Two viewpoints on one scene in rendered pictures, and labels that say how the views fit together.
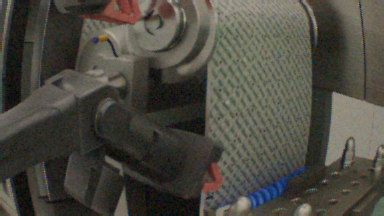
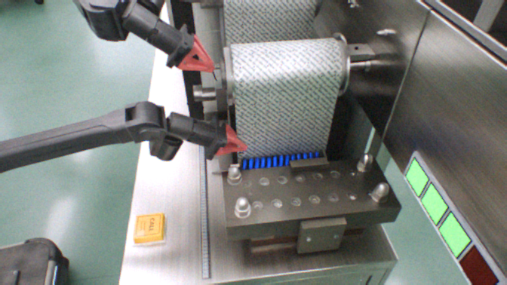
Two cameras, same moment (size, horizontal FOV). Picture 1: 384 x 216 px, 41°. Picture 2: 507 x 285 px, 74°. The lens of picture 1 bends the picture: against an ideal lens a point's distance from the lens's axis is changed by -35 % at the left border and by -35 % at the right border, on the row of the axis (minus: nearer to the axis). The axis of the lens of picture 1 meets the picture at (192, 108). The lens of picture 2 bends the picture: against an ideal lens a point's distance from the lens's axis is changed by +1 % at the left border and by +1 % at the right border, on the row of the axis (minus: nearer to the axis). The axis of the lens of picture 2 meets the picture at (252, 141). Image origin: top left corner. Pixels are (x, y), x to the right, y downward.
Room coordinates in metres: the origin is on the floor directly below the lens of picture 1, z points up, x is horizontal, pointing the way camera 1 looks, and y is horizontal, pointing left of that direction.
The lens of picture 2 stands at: (0.34, -0.44, 1.66)
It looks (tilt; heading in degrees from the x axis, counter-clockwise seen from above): 43 degrees down; 41
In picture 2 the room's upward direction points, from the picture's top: straight up
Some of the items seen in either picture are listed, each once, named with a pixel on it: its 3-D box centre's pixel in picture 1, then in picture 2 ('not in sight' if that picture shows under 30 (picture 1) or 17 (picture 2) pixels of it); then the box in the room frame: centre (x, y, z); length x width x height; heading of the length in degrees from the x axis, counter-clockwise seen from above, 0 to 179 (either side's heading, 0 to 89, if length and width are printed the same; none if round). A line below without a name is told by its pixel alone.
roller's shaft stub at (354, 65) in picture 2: not in sight; (352, 64); (1.03, -0.16, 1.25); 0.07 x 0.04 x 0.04; 138
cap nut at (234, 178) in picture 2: (239, 212); (234, 173); (0.72, -0.06, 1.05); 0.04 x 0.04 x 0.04
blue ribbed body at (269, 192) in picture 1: (270, 195); (282, 161); (0.85, -0.11, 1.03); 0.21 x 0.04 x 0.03; 138
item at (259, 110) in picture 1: (269, 132); (284, 131); (0.86, -0.09, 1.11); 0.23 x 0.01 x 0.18; 138
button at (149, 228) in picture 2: not in sight; (149, 228); (0.53, 0.07, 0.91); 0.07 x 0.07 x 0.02; 48
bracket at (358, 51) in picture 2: not in sight; (358, 50); (1.03, -0.16, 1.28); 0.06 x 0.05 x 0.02; 138
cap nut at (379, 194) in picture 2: (380, 156); (382, 190); (0.90, -0.35, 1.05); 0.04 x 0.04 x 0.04
